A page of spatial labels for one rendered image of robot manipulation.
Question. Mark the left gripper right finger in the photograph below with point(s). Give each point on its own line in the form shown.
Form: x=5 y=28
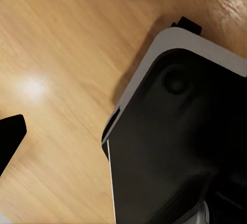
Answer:
x=239 y=130

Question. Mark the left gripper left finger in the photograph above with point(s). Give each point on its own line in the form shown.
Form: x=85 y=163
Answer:
x=12 y=131

